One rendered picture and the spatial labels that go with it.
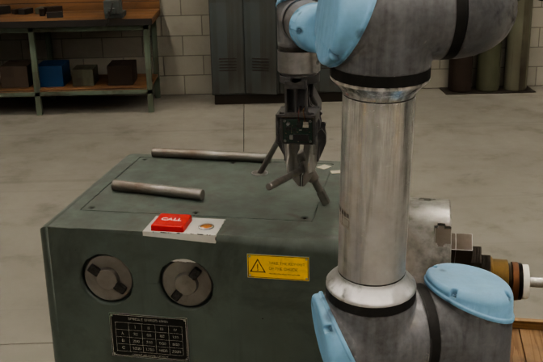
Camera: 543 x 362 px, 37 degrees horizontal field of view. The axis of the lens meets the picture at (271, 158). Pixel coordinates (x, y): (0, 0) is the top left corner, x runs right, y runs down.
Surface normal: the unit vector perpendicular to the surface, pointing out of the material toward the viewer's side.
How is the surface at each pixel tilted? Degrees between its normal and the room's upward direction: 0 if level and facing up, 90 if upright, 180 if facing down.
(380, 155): 94
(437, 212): 13
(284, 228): 0
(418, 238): 38
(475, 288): 7
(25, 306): 0
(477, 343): 90
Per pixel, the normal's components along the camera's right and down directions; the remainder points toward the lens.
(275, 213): -0.02, -0.96
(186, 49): 0.03, 0.29
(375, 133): -0.22, 0.36
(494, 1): 0.51, 0.05
